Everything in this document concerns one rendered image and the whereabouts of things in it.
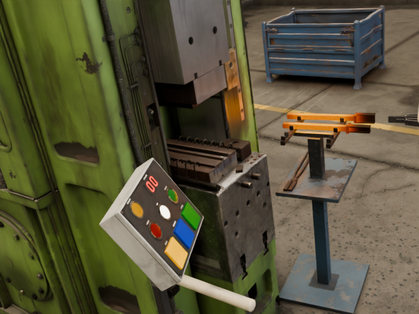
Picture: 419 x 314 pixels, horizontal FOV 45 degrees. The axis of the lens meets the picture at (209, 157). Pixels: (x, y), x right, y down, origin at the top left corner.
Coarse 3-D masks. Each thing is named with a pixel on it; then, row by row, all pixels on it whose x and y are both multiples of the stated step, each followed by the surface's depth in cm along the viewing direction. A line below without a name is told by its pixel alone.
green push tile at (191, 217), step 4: (188, 204) 169; (184, 208) 166; (188, 208) 168; (192, 208) 170; (184, 212) 165; (188, 212) 167; (192, 212) 169; (196, 212) 171; (184, 216) 164; (188, 216) 166; (192, 216) 167; (196, 216) 170; (188, 220) 164; (192, 220) 166; (196, 220) 168; (192, 224) 165; (196, 224) 167; (196, 228) 166
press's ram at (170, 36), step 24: (144, 0) 174; (168, 0) 168; (192, 0) 177; (216, 0) 188; (144, 24) 179; (168, 24) 172; (192, 24) 179; (216, 24) 190; (168, 48) 177; (192, 48) 181; (216, 48) 192; (168, 72) 182; (192, 72) 183
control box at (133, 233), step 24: (144, 168) 162; (120, 192) 157; (144, 192) 154; (120, 216) 139; (144, 216) 147; (120, 240) 143; (144, 240) 142; (168, 240) 151; (144, 264) 145; (168, 264) 145
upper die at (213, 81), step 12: (216, 72) 195; (156, 84) 196; (168, 84) 192; (180, 84) 188; (192, 84) 185; (204, 84) 189; (216, 84) 196; (168, 96) 195; (180, 96) 191; (192, 96) 187; (204, 96) 190
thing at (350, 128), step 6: (282, 126) 243; (288, 126) 241; (294, 126) 240; (300, 126) 239; (306, 126) 237; (312, 126) 236; (318, 126) 234; (324, 126) 233; (330, 126) 231; (336, 126) 230; (342, 126) 229; (348, 126) 227; (354, 126) 226; (360, 126) 225; (366, 126) 224; (348, 132) 228; (354, 132) 227; (360, 132) 226; (366, 132) 225
